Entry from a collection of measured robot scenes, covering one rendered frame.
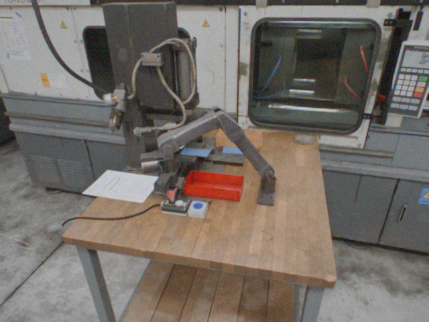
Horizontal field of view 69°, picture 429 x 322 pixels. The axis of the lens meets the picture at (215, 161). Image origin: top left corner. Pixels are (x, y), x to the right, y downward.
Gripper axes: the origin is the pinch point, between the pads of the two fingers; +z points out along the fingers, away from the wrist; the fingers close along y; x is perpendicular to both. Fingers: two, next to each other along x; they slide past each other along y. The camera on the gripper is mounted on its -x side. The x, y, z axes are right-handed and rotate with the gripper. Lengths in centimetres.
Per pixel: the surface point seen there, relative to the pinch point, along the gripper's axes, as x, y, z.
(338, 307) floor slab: 36, 84, 96
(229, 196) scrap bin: 9.8, 21.9, 2.6
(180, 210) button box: -3.6, 4.5, 2.2
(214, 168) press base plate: 35.1, 9.7, 5.2
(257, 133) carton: 70, 28, 0
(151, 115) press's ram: 32.0, -19.3, -23.0
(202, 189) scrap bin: 9.8, 9.9, 0.7
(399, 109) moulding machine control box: 80, 102, -15
